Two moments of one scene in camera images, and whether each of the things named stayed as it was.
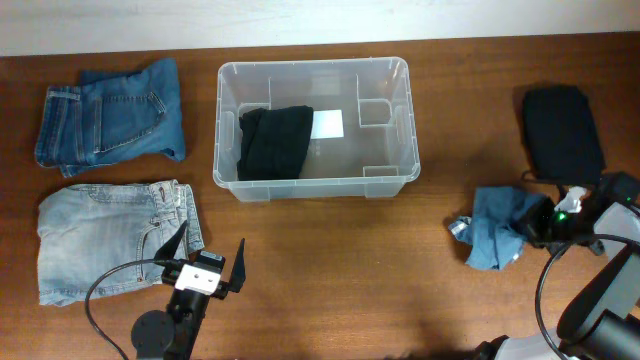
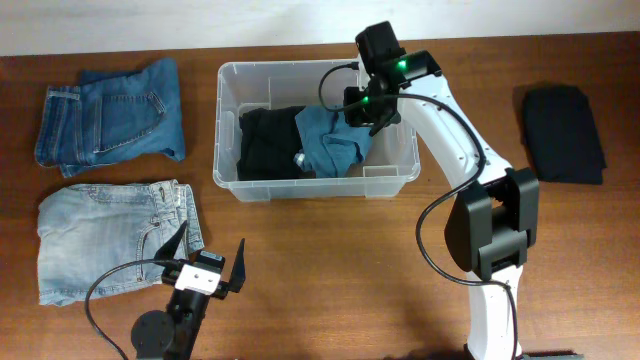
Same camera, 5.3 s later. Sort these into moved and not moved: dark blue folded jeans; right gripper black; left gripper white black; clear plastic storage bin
Moved: right gripper black
Not moved: left gripper white black; clear plastic storage bin; dark blue folded jeans
